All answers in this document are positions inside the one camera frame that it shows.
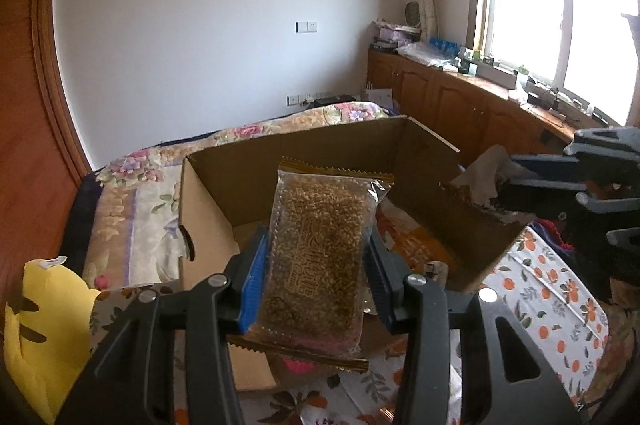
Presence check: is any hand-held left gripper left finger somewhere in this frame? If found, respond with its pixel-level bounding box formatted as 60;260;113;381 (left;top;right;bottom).
55;225;273;425

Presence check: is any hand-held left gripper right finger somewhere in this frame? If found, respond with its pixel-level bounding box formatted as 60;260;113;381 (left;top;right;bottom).
362;225;583;425

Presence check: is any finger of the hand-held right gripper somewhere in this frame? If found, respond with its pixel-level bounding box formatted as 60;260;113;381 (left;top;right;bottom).
510;127;640;183
500;180;640;250

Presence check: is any orange snack packet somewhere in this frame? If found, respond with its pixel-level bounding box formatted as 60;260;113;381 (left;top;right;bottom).
380;205;466;266

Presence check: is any brown snack packet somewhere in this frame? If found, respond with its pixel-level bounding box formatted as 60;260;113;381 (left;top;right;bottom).
450;145;526;226

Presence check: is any clear grain bar packet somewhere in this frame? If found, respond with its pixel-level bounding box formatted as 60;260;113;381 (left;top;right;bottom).
227;157;396;373

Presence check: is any small pink wrapper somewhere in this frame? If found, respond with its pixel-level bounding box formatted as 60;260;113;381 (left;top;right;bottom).
280;352;321;376

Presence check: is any brown cardboard box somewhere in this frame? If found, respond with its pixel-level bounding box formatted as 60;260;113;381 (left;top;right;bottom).
177;115;537;398

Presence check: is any tissue box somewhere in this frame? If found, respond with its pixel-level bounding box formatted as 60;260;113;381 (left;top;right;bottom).
507;82;531;106

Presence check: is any orange fruit print tablecloth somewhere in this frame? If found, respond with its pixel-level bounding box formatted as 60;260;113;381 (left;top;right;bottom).
240;225;613;425

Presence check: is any long wooden cabinet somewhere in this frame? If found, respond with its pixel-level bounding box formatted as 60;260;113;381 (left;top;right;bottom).
367;47;591;176

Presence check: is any floral blanket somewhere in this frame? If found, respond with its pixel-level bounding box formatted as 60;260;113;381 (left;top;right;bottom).
60;101;396;291

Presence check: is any row of blue bottles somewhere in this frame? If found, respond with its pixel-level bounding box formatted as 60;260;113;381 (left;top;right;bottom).
430;37;463;56

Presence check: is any clear plastic bag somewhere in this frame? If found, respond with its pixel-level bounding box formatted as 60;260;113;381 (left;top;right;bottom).
397;41;458;68

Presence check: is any white paper bag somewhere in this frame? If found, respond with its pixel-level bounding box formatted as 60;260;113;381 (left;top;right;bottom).
365;87;394;108

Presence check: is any stack of pink boxes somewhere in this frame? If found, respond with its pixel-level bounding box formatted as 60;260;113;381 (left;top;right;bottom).
372;20;423;53

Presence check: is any yellow plush toy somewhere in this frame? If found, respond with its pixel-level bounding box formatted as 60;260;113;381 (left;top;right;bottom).
5;257;101;423

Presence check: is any brown slatted wooden wardrobe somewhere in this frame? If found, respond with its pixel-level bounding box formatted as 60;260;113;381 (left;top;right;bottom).
0;0;93;286

